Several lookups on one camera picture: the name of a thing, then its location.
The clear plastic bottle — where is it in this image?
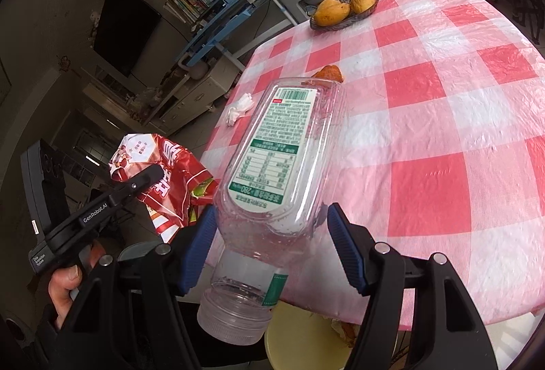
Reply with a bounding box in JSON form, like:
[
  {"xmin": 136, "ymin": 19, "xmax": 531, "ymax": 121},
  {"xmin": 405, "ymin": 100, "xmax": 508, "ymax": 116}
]
[{"xmin": 197, "ymin": 77, "xmax": 352, "ymax": 346}]

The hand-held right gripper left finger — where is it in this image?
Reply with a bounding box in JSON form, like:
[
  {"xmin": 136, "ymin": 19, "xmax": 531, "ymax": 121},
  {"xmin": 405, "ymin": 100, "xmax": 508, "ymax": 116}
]
[{"xmin": 55, "ymin": 206, "xmax": 220, "ymax": 370}]

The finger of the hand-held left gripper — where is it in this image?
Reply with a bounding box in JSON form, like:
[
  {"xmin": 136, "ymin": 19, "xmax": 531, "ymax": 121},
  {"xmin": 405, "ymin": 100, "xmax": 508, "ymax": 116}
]
[{"xmin": 77, "ymin": 163, "xmax": 166, "ymax": 227}]

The person's left hand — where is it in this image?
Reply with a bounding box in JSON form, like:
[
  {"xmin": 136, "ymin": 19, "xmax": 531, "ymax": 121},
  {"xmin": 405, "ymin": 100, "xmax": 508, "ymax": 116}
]
[{"xmin": 48, "ymin": 243, "xmax": 107, "ymax": 330}]

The blue study desk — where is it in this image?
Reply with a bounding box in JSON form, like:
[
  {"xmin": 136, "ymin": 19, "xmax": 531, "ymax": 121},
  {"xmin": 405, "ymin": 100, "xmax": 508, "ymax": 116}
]
[{"xmin": 176, "ymin": 0, "xmax": 299, "ymax": 75}]

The white television cabinet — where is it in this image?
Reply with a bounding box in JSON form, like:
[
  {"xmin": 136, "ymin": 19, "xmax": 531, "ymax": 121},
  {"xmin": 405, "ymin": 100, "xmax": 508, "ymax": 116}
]
[{"xmin": 83, "ymin": 64, "xmax": 239, "ymax": 132}]

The pink checkered tablecloth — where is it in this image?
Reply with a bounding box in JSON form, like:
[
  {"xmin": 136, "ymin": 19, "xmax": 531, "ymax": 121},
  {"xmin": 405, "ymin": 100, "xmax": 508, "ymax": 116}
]
[{"xmin": 200, "ymin": 0, "xmax": 545, "ymax": 332}]

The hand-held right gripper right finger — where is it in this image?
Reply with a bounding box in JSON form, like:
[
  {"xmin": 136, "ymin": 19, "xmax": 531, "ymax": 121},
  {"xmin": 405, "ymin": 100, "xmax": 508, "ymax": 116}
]
[{"xmin": 327, "ymin": 203, "xmax": 497, "ymax": 370}]

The stack of books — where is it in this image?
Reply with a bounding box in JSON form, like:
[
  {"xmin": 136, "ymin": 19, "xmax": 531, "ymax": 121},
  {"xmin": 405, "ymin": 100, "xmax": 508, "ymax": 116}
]
[{"xmin": 164, "ymin": 0, "xmax": 214, "ymax": 24}]

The dark woven fruit basket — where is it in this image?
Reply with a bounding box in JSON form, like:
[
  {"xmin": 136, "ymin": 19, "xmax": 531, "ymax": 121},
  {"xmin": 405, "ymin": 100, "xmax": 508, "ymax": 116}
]
[{"xmin": 309, "ymin": 0, "xmax": 380, "ymax": 31}]

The red foil snack bag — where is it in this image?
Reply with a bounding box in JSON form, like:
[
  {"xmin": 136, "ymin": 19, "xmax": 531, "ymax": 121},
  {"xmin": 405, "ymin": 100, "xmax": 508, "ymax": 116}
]
[{"xmin": 110, "ymin": 133, "xmax": 219, "ymax": 245}]

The yellow waste bin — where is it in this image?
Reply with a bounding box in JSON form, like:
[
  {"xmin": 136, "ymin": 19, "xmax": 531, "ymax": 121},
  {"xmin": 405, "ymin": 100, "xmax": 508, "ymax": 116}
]
[{"xmin": 264, "ymin": 304, "xmax": 401, "ymax": 370}]

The small crumpled white tissue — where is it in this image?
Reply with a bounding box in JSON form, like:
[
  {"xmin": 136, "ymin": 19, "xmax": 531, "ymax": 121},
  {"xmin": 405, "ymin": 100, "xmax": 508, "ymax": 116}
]
[{"xmin": 225, "ymin": 94, "xmax": 254, "ymax": 127}]

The orange peel piece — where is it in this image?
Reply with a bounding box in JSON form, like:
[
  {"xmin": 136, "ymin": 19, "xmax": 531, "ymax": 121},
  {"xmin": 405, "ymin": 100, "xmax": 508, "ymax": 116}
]
[{"xmin": 310, "ymin": 64, "xmax": 345, "ymax": 85}]

